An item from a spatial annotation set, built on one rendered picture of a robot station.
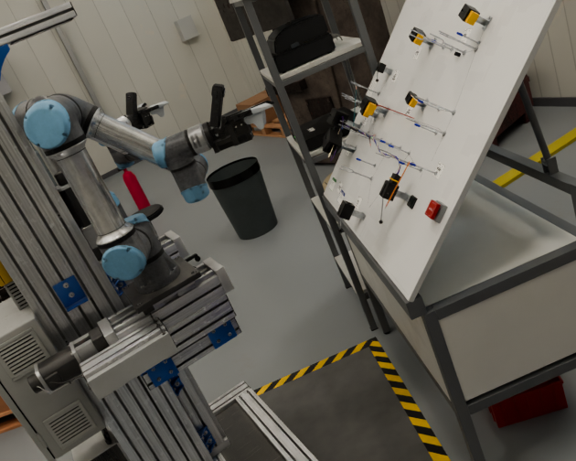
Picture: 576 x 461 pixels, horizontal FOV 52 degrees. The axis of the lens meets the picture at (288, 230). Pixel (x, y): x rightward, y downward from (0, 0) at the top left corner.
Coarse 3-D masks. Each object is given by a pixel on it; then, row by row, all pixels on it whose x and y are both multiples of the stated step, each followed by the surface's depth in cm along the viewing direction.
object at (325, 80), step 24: (216, 0) 549; (264, 0) 500; (288, 0) 503; (312, 0) 500; (336, 0) 501; (360, 0) 518; (264, 24) 516; (336, 24) 504; (384, 24) 539; (384, 48) 543; (336, 72) 528; (360, 72) 528; (288, 96) 598; (312, 96) 570; (336, 96) 540; (288, 120) 619
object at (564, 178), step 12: (492, 144) 231; (492, 156) 227; (504, 156) 217; (516, 156) 212; (516, 168) 211; (528, 168) 201; (540, 168) 196; (552, 168) 189; (540, 180) 197; (552, 180) 189; (564, 180) 183
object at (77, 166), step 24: (24, 120) 151; (48, 120) 150; (72, 120) 155; (48, 144) 152; (72, 144) 154; (72, 168) 157; (96, 168) 162; (96, 192) 161; (96, 216) 163; (120, 216) 167; (120, 240) 165; (144, 240) 175; (120, 264) 166; (144, 264) 170
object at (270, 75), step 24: (240, 0) 258; (240, 24) 314; (360, 24) 270; (264, 48) 267; (336, 48) 285; (360, 48) 274; (264, 72) 307; (288, 72) 276; (312, 72) 274; (360, 96) 337; (288, 144) 342; (312, 168) 289; (312, 192) 352; (336, 240) 304; (336, 264) 372; (360, 288) 316
